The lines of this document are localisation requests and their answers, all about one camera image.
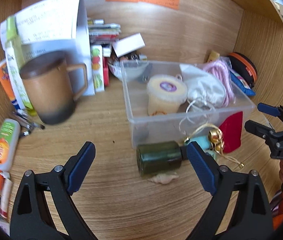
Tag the stack of books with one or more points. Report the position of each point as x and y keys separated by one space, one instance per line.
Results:
x=103 y=33

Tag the white paper stand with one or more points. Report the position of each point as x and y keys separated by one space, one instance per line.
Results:
x=51 y=25

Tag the beige conch seashell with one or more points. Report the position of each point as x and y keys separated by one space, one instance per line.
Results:
x=163 y=178

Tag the metal nail clipper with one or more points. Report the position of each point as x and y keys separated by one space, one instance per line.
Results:
x=26 y=122

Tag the clear plastic storage bin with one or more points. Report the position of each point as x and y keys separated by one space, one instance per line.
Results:
x=147 y=129

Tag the brown mug with lid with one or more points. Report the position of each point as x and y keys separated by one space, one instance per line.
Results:
x=48 y=86

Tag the white brown cardboard box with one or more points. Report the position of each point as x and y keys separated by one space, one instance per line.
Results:
x=128 y=44

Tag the black orange zip case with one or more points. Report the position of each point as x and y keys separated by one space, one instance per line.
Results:
x=244 y=66

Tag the red velvet pouch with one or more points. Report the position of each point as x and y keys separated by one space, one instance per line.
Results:
x=232 y=131

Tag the white drawstring cloth bag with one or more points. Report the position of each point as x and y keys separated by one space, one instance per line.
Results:
x=206 y=93

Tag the gold bell ornament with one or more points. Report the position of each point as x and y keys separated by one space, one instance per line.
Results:
x=215 y=137

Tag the cream tub purple label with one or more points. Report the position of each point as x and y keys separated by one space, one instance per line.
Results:
x=165 y=95

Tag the white orange cream tube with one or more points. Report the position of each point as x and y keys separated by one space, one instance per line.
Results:
x=9 y=135

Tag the orange white box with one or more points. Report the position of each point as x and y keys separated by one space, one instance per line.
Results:
x=6 y=84

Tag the yellow lotion tube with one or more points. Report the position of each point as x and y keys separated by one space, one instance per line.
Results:
x=213 y=56

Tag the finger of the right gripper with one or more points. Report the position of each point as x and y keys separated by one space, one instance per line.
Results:
x=266 y=133
x=274 y=111

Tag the light teal small object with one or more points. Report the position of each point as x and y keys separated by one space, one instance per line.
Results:
x=205 y=145

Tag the bowl of small trinkets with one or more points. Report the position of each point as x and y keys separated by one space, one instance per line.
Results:
x=129 y=69

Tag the blue patchwork pouch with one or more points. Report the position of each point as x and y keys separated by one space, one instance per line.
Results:
x=241 y=83

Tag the fruit pattern box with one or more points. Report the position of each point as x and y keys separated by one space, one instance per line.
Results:
x=97 y=68

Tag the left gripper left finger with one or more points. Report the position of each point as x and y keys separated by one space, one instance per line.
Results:
x=31 y=217

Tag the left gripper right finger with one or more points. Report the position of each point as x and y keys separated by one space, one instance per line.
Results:
x=251 y=219

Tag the dark green glass bottle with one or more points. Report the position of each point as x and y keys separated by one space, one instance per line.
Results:
x=160 y=157

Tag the green liquid bottle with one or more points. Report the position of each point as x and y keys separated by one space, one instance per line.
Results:
x=15 y=61

